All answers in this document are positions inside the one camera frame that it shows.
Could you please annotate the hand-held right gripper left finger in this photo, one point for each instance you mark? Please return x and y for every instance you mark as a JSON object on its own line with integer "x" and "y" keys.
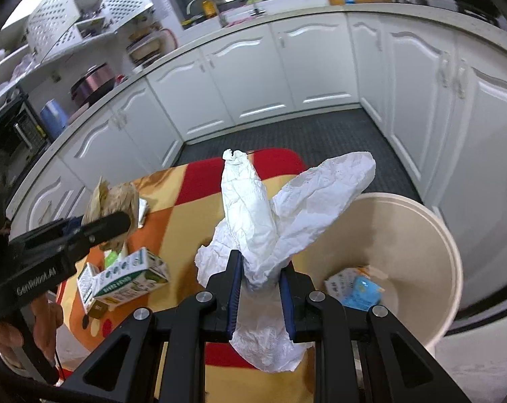
{"x": 235, "y": 294}

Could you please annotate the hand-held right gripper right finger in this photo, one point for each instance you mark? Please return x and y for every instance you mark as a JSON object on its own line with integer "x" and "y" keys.
{"x": 286, "y": 302}

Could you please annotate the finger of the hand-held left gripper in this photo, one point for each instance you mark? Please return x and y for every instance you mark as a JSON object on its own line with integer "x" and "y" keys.
{"x": 106, "y": 224}

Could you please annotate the brown paper bag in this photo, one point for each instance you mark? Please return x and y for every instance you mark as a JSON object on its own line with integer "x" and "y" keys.
{"x": 115, "y": 201}

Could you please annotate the white tissue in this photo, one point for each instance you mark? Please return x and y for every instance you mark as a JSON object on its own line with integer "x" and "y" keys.
{"x": 245, "y": 201}

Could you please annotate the beige plastic bin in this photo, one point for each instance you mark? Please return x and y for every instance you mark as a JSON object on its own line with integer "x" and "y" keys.
{"x": 404, "y": 252}

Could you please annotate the person's left hand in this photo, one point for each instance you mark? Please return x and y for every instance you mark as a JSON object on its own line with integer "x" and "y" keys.
{"x": 48, "y": 323}

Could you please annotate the silver foil piece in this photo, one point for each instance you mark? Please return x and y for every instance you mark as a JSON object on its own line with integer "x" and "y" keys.
{"x": 142, "y": 212}

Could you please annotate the white green carton box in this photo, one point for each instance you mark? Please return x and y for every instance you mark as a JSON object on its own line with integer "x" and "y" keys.
{"x": 129, "y": 279}

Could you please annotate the small white green box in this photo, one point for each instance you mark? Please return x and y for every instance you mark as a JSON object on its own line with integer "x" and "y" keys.
{"x": 84, "y": 285}

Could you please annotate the orange red printed blanket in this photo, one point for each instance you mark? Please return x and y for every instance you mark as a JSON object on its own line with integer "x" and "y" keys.
{"x": 173, "y": 218}

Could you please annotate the small brown box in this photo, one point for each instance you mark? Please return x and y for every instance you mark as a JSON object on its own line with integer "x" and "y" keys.
{"x": 97, "y": 310}

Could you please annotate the blue packet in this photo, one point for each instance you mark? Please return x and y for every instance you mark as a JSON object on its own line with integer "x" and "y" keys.
{"x": 367, "y": 293}

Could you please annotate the blue white kettle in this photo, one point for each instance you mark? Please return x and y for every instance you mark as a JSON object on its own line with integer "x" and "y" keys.
{"x": 54, "y": 117}

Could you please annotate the black oven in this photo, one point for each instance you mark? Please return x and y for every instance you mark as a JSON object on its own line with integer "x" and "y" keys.
{"x": 14, "y": 134}

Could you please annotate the copper rice cooker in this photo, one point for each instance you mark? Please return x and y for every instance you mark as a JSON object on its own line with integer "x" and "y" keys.
{"x": 92, "y": 84}

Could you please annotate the dish rack with casserole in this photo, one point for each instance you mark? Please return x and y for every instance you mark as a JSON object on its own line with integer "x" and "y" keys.
{"x": 146, "y": 48}

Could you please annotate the white lattice cabinet door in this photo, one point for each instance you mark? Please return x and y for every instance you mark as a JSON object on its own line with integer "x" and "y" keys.
{"x": 54, "y": 16}
{"x": 129, "y": 2}

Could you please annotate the steel kitchen faucet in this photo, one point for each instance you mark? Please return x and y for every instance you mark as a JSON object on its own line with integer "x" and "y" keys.
{"x": 222, "y": 16}

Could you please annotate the row of white cabinet doors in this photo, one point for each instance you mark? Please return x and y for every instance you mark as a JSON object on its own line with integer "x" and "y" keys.
{"x": 312, "y": 63}

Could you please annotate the yellow bottle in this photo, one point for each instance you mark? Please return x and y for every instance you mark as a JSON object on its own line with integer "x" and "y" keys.
{"x": 210, "y": 7}

